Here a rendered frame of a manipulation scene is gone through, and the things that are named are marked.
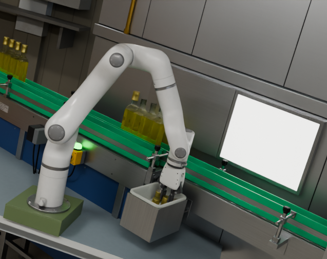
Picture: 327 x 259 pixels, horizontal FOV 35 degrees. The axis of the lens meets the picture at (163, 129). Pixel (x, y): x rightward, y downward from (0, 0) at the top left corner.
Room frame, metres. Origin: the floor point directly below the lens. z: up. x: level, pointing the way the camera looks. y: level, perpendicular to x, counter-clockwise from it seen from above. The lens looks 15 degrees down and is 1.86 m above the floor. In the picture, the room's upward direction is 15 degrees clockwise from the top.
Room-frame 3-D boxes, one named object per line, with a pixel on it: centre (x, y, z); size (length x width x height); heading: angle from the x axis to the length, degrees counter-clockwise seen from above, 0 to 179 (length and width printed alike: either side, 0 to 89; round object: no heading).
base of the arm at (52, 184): (2.10, 0.41, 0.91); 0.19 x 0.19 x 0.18
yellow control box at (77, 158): (2.41, 0.39, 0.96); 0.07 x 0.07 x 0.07; 57
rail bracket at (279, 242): (1.89, -0.55, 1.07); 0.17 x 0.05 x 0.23; 147
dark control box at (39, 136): (2.56, 0.63, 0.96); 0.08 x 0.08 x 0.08; 57
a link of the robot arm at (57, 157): (2.14, 0.42, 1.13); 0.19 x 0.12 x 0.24; 1
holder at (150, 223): (2.11, -0.07, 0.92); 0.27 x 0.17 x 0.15; 147
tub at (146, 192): (2.09, -0.05, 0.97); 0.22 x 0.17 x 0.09; 147
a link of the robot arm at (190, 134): (2.11, -0.09, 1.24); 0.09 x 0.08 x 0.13; 0
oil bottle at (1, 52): (3.06, 1.04, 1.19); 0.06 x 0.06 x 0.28; 57
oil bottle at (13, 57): (2.99, 0.95, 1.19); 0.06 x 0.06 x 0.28; 57
